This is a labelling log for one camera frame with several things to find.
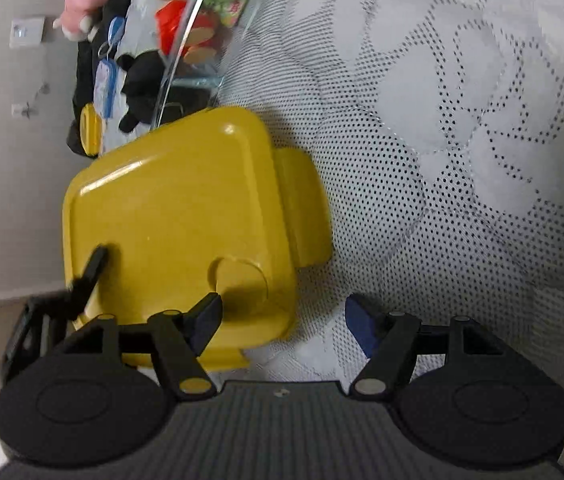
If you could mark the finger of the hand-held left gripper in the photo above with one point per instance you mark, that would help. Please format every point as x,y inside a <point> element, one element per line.
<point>89,275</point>

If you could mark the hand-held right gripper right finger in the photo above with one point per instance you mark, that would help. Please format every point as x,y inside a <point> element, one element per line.
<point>362,325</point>

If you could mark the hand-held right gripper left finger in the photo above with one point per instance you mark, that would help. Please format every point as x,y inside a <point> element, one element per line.
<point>207,321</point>

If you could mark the yellow plastic lid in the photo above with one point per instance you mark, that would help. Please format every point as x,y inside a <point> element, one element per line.
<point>177,200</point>

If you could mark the red hooded figurine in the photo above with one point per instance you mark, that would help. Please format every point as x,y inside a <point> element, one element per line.
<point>171,22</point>

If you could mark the clear glass container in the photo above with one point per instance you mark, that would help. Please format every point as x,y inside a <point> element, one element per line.
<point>242,25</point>

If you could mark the black object with yellow disc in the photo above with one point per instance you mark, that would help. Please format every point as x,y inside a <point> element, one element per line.
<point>82,85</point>

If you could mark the white floral bedspread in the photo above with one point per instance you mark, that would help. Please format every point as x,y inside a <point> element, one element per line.
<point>462,160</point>

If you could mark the black plush toy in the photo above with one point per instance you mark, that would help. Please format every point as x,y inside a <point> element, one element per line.
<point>144,80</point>

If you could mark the white wall socket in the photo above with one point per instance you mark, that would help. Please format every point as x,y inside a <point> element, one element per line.
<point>27,32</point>
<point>22,109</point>

